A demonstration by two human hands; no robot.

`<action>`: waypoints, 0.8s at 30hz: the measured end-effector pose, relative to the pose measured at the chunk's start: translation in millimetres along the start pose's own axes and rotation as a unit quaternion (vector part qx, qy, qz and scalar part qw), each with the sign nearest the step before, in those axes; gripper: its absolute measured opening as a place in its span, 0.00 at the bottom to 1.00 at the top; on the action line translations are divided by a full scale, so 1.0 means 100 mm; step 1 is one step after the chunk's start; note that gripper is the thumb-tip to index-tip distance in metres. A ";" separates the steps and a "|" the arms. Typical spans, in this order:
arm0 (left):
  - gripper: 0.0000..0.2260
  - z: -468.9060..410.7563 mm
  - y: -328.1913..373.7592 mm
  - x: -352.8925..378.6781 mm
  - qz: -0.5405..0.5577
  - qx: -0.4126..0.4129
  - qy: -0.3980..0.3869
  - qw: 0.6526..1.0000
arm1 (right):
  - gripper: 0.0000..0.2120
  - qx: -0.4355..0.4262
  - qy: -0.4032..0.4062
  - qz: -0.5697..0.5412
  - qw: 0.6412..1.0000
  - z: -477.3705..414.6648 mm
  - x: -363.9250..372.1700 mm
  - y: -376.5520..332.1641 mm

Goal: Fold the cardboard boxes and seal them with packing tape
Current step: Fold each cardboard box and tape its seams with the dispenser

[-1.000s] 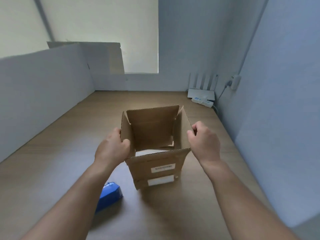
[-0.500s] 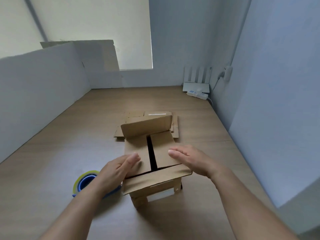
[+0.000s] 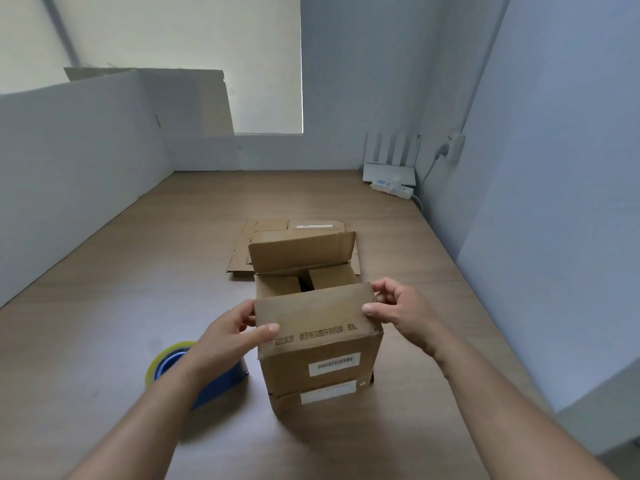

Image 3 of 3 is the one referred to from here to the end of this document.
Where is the grey power cable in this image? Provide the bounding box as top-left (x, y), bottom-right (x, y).
top-left (413, 144), bottom-right (451, 211)

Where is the bright window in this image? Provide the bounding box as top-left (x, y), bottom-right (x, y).
top-left (0, 0), bottom-right (303, 135)

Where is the person's left hand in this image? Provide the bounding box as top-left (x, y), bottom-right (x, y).
top-left (187, 299), bottom-right (281, 385)

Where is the blue tape dispenser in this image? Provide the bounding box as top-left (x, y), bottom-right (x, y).
top-left (155, 347), bottom-right (249, 411)

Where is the large torn cardboard box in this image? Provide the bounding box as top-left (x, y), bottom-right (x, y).
top-left (226, 219), bottom-right (362, 278)

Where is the person's left forearm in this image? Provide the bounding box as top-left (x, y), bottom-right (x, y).
top-left (65, 357), bottom-right (223, 480)

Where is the white router with antennas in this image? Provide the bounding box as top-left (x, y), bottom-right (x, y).
top-left (362, 133), bottom-right (422, 187)

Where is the person's right hand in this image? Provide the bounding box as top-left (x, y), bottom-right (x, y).
top-left (361, 278), bottom-right (446, 358)

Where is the person's right forearm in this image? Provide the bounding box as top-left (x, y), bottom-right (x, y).
top-left (432, 329), bottom-right (621, 480)

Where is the plain cardboard box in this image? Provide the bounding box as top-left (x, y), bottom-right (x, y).
top-left (247, 230), bottom-right (385, 419)

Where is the white power strip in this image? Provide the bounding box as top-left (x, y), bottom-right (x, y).
top-left (369, 177), bottom-right (415, 199)

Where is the clear yellowish tape roll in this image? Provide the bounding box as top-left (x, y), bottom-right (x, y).
top-left (145, 341), bottom-right (197, 391)

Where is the white foam partition board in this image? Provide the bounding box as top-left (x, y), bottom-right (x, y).
top-left (0, 70), bottom-right (173, 308)

